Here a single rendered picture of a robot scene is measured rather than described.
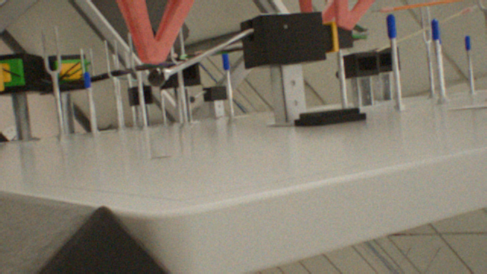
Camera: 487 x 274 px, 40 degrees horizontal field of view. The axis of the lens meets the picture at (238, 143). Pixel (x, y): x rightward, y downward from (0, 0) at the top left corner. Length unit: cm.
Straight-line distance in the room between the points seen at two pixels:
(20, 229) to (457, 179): 12
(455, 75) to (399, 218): 370
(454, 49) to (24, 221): 362
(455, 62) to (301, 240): 365
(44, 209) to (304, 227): 6
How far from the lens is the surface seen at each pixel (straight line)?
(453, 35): 368
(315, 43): 55
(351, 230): 17
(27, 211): 17
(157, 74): 51
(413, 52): 390
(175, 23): 51
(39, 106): 822
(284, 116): 55
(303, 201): 16
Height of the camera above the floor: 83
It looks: 24 degrees up
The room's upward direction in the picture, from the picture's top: 40 degrees clockwise
